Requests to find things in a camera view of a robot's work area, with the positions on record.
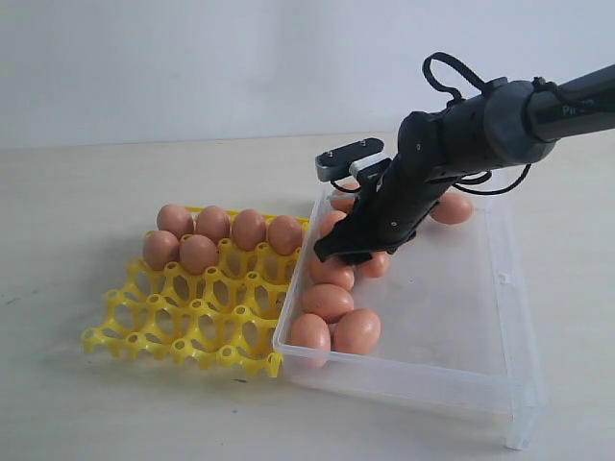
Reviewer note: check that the yellow plastic egg tray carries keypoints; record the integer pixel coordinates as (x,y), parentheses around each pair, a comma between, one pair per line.
(223,317)

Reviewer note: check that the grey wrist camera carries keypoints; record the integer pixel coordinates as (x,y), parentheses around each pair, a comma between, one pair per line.
(334,164)

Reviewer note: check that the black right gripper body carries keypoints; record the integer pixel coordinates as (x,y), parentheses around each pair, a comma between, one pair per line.
(389,210)

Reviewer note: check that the clear plastic bin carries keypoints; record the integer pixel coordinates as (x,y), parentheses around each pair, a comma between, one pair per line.
(456,331)

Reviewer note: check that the brown egg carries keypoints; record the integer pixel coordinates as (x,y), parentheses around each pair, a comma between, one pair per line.
(332,271)
(159,248)
(175,219)
(357,332)
(376,267)
(343,200)
(452,209)
(285,234)
(329,220)
(310,331)
(248,229)
(198,253)
(328,301)
(214,223)

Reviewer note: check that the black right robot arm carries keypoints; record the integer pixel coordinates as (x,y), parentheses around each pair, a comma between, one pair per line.
(486,126)

